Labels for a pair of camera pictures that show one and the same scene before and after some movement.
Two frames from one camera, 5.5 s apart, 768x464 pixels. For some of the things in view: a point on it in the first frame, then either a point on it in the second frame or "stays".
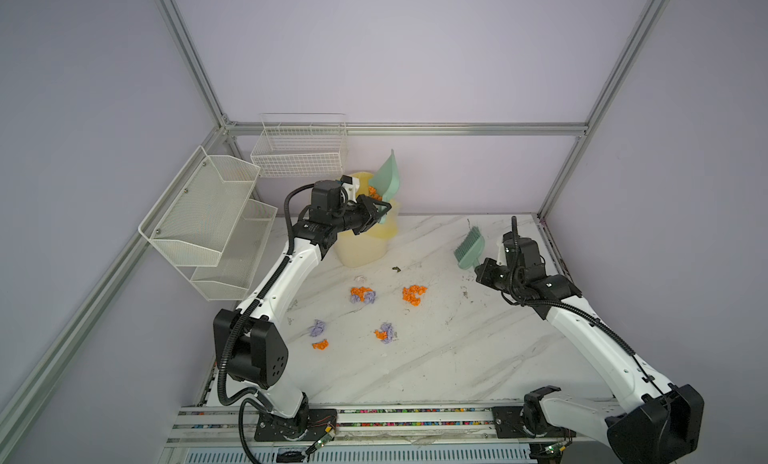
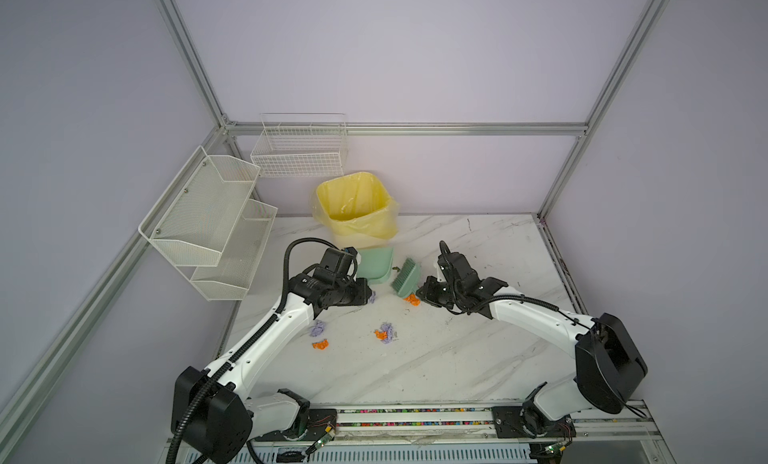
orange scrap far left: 321,345 stays
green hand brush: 469,249 -> 407,279
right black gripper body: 497,275 -> 438,293
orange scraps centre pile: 410,294 stays
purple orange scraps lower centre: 387,333 stays
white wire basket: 301,145 stays
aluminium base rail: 361,435 stays
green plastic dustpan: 385,182 -> 375,264
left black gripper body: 351,217 -> 351,293
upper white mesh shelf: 192,223 stays
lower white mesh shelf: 230,279 stays
